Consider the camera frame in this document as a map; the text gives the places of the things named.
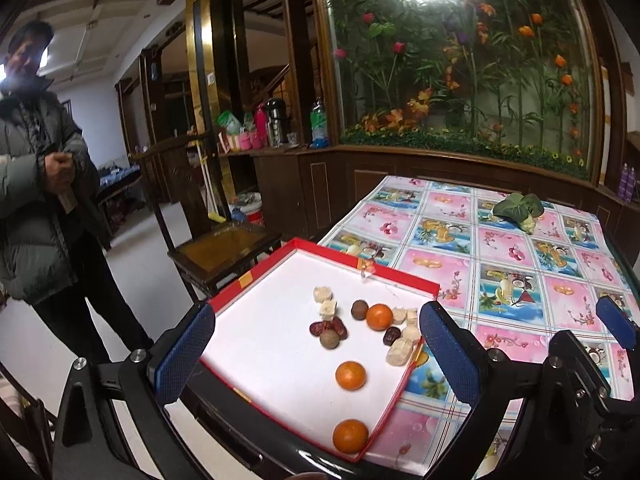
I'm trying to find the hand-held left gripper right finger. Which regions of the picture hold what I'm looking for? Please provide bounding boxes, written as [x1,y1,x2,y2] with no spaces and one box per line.
[419,301,546,480]

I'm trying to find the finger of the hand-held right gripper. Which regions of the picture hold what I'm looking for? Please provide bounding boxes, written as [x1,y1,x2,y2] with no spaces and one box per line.
[595,295,640,351]
[545,335,616,421]

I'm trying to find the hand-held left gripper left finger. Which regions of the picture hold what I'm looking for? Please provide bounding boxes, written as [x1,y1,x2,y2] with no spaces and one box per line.
[52,300,216,480]

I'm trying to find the small orange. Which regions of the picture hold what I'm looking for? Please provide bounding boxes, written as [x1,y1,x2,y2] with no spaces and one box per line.
[332,419,371,455]
[366,303,394,332]
[335,360,367,392]

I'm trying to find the red box with white inside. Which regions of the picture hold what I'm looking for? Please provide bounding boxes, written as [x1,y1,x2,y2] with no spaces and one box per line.
[200,237,441,463]

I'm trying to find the fruit print tablecloth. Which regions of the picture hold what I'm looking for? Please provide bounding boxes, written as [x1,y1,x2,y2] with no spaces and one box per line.
[317,176,640,478]

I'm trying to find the dark wooden chair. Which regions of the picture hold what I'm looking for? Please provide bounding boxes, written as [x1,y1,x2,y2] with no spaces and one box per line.
[0,360,56,480]
[132,130,283,301]

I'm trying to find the green leafy vegetable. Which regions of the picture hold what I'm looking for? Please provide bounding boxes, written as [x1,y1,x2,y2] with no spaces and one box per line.
[491,192,545,233]

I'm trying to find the red and white bucket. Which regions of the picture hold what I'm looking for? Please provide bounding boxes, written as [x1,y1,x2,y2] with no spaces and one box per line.
[230,192,265,228]

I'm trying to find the cluttered low table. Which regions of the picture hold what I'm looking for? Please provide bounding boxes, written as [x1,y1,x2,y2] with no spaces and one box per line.
[97,165,143,211]

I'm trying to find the pink cups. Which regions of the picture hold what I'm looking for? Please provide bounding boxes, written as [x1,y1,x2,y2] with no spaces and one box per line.
[237,127,263,151]

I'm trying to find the green packet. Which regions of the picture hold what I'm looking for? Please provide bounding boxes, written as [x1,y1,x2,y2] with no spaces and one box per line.
[216,110,243,133]

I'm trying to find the pink bottle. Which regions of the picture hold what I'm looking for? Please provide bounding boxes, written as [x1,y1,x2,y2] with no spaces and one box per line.
[254,103,268,148]

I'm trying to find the black and steel thermos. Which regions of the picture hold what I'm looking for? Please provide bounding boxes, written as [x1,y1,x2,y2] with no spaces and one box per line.
[265,98,287,148]

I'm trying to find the green label plastic bottle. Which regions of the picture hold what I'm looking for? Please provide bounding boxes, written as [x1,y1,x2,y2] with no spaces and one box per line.
[310,97,329,150]

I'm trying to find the artificial flower plant display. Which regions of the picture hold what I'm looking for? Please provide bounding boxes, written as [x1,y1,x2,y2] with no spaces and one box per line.
[320,0,601,181]

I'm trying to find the gold trimmed pillar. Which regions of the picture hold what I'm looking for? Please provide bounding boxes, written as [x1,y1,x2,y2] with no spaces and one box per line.
[185,0,246,221]

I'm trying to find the white handled mop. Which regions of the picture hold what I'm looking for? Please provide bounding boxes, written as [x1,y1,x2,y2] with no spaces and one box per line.
[197,142,226,223]

